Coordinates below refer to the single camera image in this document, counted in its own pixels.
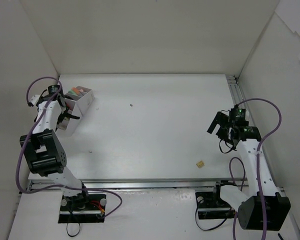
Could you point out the green highlighter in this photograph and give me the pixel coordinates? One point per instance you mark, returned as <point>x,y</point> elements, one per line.
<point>70,92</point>

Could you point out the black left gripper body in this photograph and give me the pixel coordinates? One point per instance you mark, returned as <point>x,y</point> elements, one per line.
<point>63,110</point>

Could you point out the white compartment organizer box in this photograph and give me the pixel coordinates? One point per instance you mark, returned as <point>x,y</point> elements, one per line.
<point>78,107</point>

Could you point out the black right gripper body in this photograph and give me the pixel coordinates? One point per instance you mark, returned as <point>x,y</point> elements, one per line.
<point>221,124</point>

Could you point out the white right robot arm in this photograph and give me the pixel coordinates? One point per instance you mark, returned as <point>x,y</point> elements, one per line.
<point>264,208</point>

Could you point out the small tan staples box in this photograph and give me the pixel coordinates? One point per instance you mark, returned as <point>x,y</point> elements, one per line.
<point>200,164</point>

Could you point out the aluminium rail frame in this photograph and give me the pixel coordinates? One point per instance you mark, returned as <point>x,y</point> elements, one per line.
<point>45,156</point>

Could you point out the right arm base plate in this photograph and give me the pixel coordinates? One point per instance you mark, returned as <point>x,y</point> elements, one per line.
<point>219,204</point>

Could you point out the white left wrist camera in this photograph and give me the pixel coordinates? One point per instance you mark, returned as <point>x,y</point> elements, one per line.
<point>33,100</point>

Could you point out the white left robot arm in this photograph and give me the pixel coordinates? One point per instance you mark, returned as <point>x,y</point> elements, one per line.
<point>43,151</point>

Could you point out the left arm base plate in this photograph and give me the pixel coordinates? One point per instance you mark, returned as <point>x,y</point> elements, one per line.
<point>92,212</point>

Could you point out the orange cap highlighter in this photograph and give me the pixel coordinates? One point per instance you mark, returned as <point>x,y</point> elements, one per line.
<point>77,91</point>

